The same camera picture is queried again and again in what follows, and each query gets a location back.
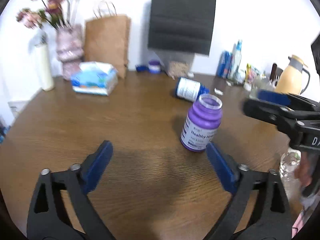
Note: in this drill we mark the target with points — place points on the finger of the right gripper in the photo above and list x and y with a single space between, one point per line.
285 98
280 116

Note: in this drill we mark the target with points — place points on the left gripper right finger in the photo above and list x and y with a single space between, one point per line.
270 217

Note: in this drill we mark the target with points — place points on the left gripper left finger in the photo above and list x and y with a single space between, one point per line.
47 216

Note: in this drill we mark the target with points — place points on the purple supplement bottle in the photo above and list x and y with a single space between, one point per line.
201 123

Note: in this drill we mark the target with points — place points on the right hand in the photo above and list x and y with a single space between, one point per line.
304 171

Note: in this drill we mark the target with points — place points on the yellow thermos jug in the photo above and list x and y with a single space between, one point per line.
290 81

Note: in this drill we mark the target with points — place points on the dark wooden chair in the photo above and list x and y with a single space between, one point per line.
275 72

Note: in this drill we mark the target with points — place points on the clear plastic bottle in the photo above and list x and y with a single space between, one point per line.
288 163

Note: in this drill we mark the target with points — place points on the colourful snack packets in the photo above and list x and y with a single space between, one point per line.
253 78

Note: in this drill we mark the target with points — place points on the clear bottle blue cap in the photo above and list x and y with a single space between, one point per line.
235 61

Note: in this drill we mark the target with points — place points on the blue soda can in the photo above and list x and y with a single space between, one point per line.
224 64

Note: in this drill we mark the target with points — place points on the lying blue white bottle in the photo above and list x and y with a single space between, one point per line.
189 90

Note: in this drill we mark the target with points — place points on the beige woven small box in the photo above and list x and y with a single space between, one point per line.
177 69

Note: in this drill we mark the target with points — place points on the cream white thermos bottle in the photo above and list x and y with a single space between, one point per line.
39 50

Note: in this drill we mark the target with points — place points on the blue tissue pack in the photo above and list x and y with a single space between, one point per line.
95 78

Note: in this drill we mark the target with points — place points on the purple white small jar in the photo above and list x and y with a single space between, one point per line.
154 66

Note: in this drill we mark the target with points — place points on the black paper bag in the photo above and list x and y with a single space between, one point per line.
182 25

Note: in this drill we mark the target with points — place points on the blue jar lid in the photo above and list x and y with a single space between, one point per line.
142 68

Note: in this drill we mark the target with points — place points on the pink mottled ceramic vase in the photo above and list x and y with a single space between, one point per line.
69 49

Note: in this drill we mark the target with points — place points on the brown paper bag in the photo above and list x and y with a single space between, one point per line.
107 38

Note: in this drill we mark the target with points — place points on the dried pink flowers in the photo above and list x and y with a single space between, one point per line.
56 13

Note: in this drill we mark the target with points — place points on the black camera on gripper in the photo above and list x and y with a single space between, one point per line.
315 48

